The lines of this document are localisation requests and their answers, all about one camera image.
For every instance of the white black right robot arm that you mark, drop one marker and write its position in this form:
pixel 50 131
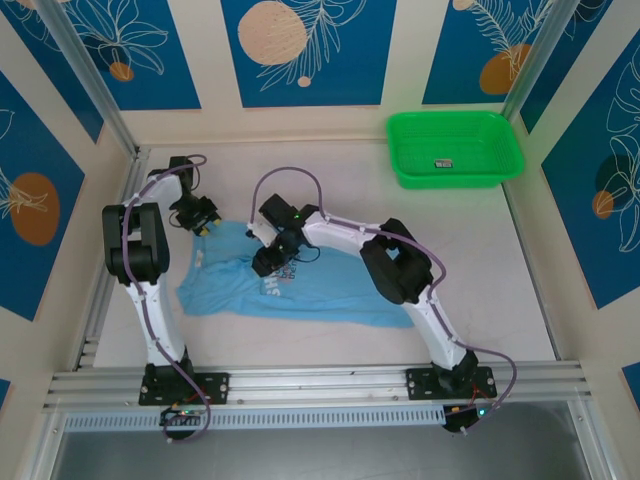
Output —
pixel 435 325

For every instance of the small black white label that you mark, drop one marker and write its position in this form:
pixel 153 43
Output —
pixel 443 163

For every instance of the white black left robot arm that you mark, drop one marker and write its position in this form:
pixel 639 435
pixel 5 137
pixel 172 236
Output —
pixel 155 320

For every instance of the aluminium side rail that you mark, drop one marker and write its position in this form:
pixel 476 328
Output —
pixel 537 280
pixel 100 320

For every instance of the aluminium mounting rail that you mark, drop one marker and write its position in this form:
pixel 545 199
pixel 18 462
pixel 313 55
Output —
pixel 320 382

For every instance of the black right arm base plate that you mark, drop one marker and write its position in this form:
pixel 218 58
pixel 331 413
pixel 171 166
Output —
pixel 420 382

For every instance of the aluminium frame post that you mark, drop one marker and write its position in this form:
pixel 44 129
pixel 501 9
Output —
pixel 537 55
pixel 95 80

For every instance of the light blue printed t-shirt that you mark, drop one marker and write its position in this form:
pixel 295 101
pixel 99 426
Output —
pixel 320 295

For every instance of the green plastic basket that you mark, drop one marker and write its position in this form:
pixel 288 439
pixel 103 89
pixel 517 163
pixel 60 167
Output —
pixel 450 145

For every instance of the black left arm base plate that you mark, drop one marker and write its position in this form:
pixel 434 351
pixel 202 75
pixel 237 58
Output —
pixel 215 387

